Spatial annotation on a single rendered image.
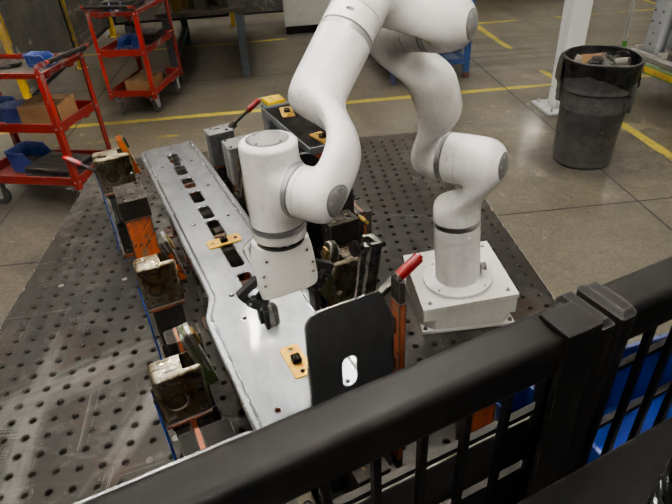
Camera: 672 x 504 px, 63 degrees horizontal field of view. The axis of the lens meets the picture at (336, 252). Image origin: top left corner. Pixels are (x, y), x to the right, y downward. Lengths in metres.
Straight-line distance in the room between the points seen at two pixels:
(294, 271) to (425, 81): 0.49
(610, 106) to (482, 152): 2.72
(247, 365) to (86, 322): 0.82
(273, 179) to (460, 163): 0.63
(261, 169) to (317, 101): 0.13
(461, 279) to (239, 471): 1.30
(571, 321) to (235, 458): 0.16
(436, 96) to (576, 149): 2.96
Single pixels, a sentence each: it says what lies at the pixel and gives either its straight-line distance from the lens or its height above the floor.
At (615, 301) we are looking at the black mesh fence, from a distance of 0.30.
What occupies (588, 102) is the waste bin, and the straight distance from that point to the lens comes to 3.93.
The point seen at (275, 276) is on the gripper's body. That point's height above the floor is 1.22.
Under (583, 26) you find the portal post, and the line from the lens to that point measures 5.01.
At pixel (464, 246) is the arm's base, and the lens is 1.43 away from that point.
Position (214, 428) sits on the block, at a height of 0.98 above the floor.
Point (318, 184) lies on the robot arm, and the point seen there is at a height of 1.40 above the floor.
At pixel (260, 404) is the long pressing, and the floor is 1.00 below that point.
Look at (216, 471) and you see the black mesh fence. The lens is 0.22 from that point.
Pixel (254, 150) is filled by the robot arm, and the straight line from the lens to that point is 0.76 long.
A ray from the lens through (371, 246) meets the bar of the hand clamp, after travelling 0.93.
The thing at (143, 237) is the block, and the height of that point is 0.91.
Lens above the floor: 1.73
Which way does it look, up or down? 34 degrees down
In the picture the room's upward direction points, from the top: 4 degrees counter-clockwise
